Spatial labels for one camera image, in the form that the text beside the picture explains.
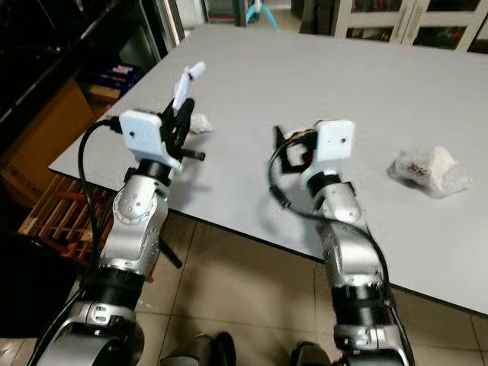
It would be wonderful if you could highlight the wooden slatted rack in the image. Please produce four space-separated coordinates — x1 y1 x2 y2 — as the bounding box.
19 174 123 268

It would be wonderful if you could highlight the brown cardboard box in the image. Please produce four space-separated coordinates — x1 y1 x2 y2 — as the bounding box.
0 76 96 210

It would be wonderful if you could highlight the blue printed box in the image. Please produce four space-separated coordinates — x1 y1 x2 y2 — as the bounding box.
84 63 144 96

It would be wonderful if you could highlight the small white crumpled paper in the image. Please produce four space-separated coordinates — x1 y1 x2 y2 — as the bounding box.
191 113 214 135

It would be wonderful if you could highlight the black robot left leg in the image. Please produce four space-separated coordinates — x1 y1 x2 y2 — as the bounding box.
160 332 237 366

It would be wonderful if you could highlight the white table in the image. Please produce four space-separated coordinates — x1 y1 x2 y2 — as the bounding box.
50 23 488 317

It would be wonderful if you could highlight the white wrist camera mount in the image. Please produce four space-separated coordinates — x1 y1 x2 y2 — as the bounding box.
120 109 175 170
314 120 358 180

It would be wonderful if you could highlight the teal plastic object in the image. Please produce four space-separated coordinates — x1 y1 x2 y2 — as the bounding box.
244 0 279 31

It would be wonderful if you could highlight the crumpled clear plastic bag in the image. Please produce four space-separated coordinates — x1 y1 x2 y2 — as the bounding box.
387 145 474 199

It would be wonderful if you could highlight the white glass door cabinet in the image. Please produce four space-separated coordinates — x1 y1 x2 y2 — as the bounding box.
332 0 488 50

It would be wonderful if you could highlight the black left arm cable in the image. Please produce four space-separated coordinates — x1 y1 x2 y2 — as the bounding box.
77 118 123 256

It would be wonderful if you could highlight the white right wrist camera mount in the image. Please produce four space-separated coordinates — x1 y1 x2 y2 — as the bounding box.
314 120 358 180

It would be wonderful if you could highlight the black robot leg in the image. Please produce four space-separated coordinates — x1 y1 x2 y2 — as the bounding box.
160 332 237 366
290 343 332 366

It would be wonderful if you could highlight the brown paper scrap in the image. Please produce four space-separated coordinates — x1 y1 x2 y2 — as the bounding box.
282 122 321 142

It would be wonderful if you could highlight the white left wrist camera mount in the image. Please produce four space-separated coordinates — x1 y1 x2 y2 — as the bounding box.
120 109 175 170

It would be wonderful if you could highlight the black robot right leg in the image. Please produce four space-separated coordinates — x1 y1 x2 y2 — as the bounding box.
290 343 332 366

